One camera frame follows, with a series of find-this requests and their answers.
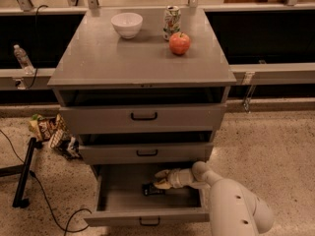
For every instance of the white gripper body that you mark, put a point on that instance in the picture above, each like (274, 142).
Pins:
(176, 178)

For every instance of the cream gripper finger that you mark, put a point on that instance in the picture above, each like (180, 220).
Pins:
(162, 185)
(162, 174)

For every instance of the black rxbar chocolate bar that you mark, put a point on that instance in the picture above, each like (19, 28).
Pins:
(150, 190)

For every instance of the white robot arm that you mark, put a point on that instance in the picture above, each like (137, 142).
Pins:
(234, 210)

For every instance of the grey bottom drawer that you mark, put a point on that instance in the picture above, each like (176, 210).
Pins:
(120, 200)

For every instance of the grey drawer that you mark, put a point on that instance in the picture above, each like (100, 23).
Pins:
(145, 153)
(143, 118)
(120, 200)

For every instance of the grey middle drawer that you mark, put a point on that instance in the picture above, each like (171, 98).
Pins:
(145, 153)

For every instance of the grey drawer cabinet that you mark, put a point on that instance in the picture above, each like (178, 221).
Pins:
(99, 68)

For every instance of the grey top drawer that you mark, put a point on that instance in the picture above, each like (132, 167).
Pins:
(143, 118)

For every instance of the dark snack packet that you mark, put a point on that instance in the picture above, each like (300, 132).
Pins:
(70, 149)

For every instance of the checkered snack bag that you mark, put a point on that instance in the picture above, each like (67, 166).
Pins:
(61, 133)

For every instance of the red apple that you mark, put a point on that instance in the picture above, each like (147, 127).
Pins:
(179, 43)

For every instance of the metal railing beam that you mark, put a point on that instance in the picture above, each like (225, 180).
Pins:
(245, 74)

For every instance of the black stand leg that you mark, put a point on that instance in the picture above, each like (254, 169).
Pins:
(23, 170)

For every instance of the white bowl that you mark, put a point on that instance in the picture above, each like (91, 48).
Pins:
(127, 25)

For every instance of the patterned drink can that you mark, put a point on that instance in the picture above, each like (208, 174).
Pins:
(171, 21)

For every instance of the clear plastic water bottle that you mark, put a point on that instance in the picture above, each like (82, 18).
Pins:
(23, 59)

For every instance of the clear hanging bracket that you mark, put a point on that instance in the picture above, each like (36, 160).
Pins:
(249, 93)

